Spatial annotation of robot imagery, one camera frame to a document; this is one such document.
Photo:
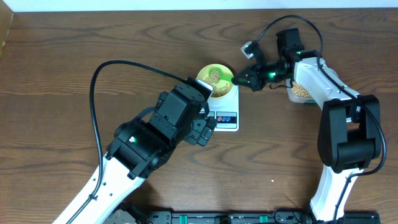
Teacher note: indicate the green plastic measuring scoop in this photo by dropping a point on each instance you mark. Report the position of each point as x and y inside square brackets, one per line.
[215, 75]

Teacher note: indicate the white digital kitchen scale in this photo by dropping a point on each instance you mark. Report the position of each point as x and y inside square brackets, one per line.
[226, 111]

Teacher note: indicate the clear container of soybeans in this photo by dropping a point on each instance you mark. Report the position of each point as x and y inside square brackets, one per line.
[299, 91]

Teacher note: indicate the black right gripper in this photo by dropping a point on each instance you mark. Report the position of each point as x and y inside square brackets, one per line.
[255, 82]

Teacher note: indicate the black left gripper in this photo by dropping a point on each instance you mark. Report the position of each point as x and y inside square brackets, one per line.
[200, 130]

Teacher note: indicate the yellow plastic bowl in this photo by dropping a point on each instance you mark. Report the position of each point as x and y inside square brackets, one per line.
[222, 88]

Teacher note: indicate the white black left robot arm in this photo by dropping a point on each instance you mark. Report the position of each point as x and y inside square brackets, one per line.
[140, 147]

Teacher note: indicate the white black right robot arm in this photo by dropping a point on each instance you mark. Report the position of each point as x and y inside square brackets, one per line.
[350, 134]

